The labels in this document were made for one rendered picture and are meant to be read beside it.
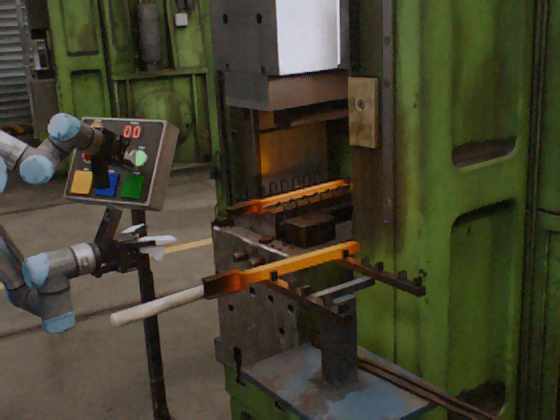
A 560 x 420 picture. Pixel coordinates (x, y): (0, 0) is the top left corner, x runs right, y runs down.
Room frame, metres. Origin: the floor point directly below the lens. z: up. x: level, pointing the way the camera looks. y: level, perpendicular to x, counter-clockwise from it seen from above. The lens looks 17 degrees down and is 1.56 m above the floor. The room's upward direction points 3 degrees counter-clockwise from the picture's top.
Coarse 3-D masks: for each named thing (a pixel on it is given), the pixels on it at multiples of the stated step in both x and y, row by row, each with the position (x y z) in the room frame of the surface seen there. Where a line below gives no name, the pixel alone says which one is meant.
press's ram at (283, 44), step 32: (224, 0) 2.05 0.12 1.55; (256, 0) 1.93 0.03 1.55; (288, 0) 1.89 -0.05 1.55; (320, 0) 1.96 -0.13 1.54; (224, 32) 2.06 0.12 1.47; (256, 32) 1.94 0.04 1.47; (288, 32) 1.89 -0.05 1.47; (320, 32) 1.96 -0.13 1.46; (224, 64) 2.06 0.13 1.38; (256, 64) 1.95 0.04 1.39; (288, 64) 1.89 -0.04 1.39; (320, 64) 1.96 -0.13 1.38
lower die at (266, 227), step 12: (336, 180) 2.25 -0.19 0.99; (276, 192) 2.17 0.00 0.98; (288, 192) 2.12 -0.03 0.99; (336, 192) 2.09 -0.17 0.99; (348, 192) 2.09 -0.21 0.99; (288, 204) 1.99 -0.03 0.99; (300, 204) 1.98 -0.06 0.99; (312, 204) 1.99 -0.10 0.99; (324, 204) 2.02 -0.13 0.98; (336, 204) 2.05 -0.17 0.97; (252, 216) 1.99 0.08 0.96; (264, 216) 1.95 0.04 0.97; (276, 216) 1.91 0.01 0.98; (288, 216) 1.94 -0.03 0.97; (336, 216) 2.05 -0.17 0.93; (348, 216) 2.08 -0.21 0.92; (252, 228) 1.99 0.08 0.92; (264, 228) 1.95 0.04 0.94; (276, 228) 1.91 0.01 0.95
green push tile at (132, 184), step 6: (126, 174) 2.25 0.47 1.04; (126, 180) 2.24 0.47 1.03; (132, 180) 2.23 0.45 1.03; (138, 180) 2.22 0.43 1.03; (126, 186) 2.23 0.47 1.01; (132, 186) 2.22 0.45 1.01; (138, 186) 2.21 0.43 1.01; (126, 192) 2.21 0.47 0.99; (132, 192) 2.20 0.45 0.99; (138, 192) 2.19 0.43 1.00; (132, 198) 2.20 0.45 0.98; (138, 198) 2.19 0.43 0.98
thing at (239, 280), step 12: (312, 252) 1.64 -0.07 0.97; (324, 252) 1.63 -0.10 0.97; (336, 252) 1.65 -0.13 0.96; (276, 264) 1.57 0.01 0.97; (288, 264) 1.57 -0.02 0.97; (300, 264) 1.59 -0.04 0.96; (312, 264) 1.61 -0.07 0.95; (216, 276) 1.49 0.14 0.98; (228, 276) 1.49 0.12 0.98; (240, 276) 1.50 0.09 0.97; (252, 276) 1.52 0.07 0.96; (264, 276) 1.54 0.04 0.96; (204, 288) 1.47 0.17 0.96; (216, 288) 1.48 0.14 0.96; (228, 288) 1.49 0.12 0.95; (240, 288) 1.50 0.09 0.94
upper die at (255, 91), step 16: (240, 80) 2.01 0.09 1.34; (256, 80) 1.95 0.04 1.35; (272, 80) 1.92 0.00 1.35; (288, 80) 1.95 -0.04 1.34; (304, 80) 1.99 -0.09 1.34; (320, 80) 2.02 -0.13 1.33; (336, 80) 2.06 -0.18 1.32; (240, 96) 2.01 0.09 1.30; (256, 96) 1.95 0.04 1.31; (272, 96) 1.92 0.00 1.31; (288, 96) 1.95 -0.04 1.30; (304, 96) 1.99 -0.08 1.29; (320, 96) 2.02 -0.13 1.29; (336, 96) 2.06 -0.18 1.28
